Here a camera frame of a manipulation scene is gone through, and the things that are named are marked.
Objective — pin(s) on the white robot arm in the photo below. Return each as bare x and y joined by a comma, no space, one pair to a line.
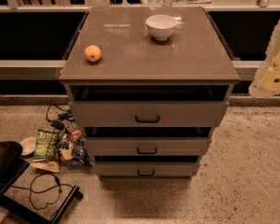
274,44

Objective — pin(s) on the tan snack bag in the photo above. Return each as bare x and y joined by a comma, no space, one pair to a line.
50,166

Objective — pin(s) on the green chip bag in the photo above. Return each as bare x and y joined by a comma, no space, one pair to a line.
46,145

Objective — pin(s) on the blue snack package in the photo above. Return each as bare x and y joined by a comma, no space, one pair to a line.
79,152

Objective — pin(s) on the white ceramic bowl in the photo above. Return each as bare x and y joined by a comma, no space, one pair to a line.
161,27

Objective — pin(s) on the grey bottom drawer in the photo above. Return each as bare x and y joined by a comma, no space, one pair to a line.
146,169

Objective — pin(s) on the orange fruit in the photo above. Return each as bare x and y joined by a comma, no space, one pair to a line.
93,53

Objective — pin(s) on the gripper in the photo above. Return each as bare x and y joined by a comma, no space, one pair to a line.
274,75

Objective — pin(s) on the grey top drawer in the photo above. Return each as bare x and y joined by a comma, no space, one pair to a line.
148,114

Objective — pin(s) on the white paper plate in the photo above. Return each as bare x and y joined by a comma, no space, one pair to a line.
28,145

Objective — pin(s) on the grey drawer cabinet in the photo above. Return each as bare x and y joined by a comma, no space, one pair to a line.
191,65

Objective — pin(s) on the grey drawer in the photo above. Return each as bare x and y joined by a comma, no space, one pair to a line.
146,146
148,114
146,169

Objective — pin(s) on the red white snack packet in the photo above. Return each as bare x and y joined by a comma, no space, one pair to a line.
66,145

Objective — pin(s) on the black chair base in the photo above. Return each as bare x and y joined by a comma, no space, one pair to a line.
12,167

